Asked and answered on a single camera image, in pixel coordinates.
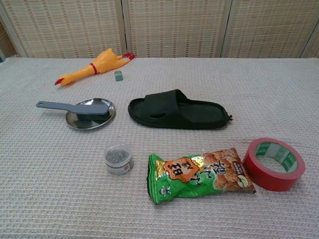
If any black rubber slipper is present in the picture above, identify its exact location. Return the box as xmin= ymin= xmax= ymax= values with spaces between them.
xmin=128 ymin=89 xmax=234 ymax=130

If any grey cleaning brush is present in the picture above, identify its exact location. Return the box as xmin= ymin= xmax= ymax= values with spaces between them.
xmin=36 ymin=101 xmax=113 ymax=122

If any clear jar of pins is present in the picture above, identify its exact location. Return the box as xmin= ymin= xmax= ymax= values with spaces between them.
xmin=104 ymin=142 xmax=134 ymax=176

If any green snack bag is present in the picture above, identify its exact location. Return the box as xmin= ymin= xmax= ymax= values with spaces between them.
xmin=147 ymin=147 xmax=257 ymax=206

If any round stainless steel plate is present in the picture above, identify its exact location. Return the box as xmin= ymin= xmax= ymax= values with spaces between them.
xmin=65 ymin=98 xmax=116 ymax=130

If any yellow rubber chicken toy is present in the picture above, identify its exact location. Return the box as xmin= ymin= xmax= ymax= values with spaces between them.
xmin=54 ymin=49 xmax=136 ymax=87

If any bamboo folding screen panel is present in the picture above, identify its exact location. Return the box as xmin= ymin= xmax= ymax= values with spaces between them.
xmin=221 ymin=0 xmax=319 ymax=59
xmin=0 ymin=4 xmax=27 ymax=60
xmin=300 ymin=14 xmax=319 ymax=59
xmin=123 ymin=0 xmax=234 ymax=59
xmin=0 ymin=0 xmax=128 ymax=59

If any red tape roll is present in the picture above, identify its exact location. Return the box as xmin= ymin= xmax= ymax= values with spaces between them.
xmin=242 ymin=137 xmax=306 ymax=192

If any beige woven tablecloth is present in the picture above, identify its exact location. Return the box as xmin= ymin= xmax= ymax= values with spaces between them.
xmin=0 ymin=57 xmax=319 ymax=239

